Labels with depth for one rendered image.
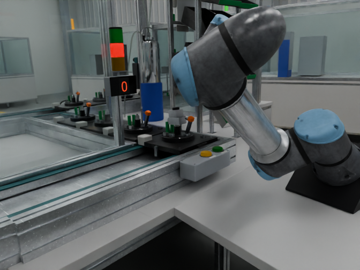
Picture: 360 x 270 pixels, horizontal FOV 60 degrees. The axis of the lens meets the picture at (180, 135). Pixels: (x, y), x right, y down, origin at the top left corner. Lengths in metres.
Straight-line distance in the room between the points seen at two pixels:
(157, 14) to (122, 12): 1.65
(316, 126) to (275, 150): 0.13
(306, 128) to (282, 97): 4.26
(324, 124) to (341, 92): 4.11
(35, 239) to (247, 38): 0.64
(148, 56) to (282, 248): 1.66
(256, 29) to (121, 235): 0.59
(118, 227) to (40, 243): 0.20
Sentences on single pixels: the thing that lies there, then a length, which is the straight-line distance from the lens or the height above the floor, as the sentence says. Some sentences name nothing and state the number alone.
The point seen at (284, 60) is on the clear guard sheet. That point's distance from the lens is 5.15.
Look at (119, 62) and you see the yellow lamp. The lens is 1.20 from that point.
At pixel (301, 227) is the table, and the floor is 0.86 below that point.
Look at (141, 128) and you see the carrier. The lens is 1.44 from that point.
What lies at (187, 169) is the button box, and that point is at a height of 0.94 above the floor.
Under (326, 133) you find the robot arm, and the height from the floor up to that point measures 1.10.
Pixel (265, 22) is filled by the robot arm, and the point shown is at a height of 1.36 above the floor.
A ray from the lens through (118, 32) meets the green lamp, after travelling 1.21.
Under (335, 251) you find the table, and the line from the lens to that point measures 0.84.
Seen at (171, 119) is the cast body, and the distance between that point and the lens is 1.28.
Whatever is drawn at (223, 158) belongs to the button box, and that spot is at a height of 0.94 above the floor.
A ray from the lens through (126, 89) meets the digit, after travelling 1.21.
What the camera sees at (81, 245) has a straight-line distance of 0.85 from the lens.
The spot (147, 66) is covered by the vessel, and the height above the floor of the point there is 1.24.
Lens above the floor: 1.31
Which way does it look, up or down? 14 degrees down
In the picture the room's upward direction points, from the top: 2 degrees counter-clockwise
